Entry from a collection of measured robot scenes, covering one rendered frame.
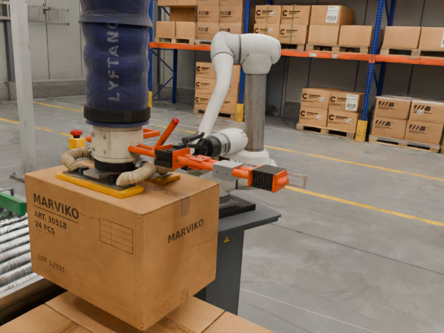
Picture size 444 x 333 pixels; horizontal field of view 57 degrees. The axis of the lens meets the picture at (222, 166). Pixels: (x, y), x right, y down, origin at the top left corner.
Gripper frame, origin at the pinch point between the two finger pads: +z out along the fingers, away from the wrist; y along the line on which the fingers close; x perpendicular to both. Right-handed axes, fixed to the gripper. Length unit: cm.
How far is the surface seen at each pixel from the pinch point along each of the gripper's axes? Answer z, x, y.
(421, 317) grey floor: -159, -72, 120
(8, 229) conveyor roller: -11, 123, 66
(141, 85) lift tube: -1.4, 16.6, -21.2
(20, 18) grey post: -162, 339, -53
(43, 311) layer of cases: 21, 45, 66
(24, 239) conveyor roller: -9, 105, 66
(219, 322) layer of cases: -14, -11, 66
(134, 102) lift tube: 2.5, 16.1, -16.0
